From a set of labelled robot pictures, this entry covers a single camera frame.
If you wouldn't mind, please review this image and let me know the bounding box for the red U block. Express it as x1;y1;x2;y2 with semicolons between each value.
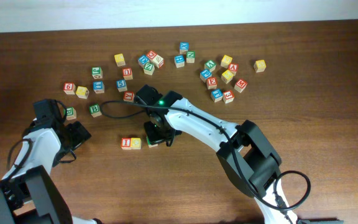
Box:
122;68;133;80

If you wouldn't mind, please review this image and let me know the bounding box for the blue X block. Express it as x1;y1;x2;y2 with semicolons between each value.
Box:
179;42;189;54

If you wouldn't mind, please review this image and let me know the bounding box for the blue P block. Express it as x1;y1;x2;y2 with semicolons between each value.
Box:
200;69;212;83

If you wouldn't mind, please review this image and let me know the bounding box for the green V block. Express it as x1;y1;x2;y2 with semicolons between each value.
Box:
204;60;216;72

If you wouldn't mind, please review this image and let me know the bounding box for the green b block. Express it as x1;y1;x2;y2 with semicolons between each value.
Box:
65;107;76;120
89;104;102;118

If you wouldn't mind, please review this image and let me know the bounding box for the green R block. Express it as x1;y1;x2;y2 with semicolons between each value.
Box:
146;136;158;147

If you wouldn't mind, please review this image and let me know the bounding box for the blue D block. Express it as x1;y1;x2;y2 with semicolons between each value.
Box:
138;55;149;68

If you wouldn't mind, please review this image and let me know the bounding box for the red A block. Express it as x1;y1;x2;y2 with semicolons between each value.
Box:
227;63;239;76

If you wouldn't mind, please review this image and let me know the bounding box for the blue T umbrella block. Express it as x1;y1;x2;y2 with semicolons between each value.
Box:
211;89;223;103

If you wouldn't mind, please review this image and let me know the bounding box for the red M block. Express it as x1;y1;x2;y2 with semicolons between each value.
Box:
234;79;248;93

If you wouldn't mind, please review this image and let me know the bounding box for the green J block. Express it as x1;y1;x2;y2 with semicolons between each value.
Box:
91;67;103;79

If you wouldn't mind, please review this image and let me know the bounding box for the red 3 block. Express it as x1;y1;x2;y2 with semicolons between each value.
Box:
223;90;235;103

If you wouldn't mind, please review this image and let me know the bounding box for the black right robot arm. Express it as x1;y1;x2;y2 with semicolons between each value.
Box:
136;86;298;223

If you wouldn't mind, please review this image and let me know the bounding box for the green B block right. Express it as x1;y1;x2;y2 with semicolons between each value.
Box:
89;104;102;118

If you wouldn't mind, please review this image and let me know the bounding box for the yellow block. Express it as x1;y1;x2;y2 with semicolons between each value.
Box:
114;54;126;67
131;138;142;150
221;70;234;84
75;86;89;99
254;60;267;73
220;55;232;68

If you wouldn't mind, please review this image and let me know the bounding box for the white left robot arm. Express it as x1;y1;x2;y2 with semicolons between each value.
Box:
0;121;91;223

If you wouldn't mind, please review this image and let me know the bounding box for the blue I block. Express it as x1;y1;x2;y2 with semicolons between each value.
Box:
93;81;105;94

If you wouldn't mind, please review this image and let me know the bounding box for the blue H block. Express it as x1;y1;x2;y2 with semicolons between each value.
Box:
174;55;185;68

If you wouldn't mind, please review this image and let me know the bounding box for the green B block left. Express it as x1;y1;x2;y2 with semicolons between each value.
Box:
65;107;76;120

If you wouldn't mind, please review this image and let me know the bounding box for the blue 5 block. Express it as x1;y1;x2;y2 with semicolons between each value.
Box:
116;80;127;92

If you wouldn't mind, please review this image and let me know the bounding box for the red K block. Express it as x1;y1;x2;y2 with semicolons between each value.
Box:
123;91;135;103

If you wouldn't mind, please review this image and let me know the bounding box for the red 6 I block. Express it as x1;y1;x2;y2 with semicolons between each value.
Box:
63;82;76;95

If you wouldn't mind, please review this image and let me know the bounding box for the green Z block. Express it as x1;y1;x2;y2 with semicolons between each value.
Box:
144;63;155;75

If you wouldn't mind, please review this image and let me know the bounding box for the red E block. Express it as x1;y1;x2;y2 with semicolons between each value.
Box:
206;77;218;90

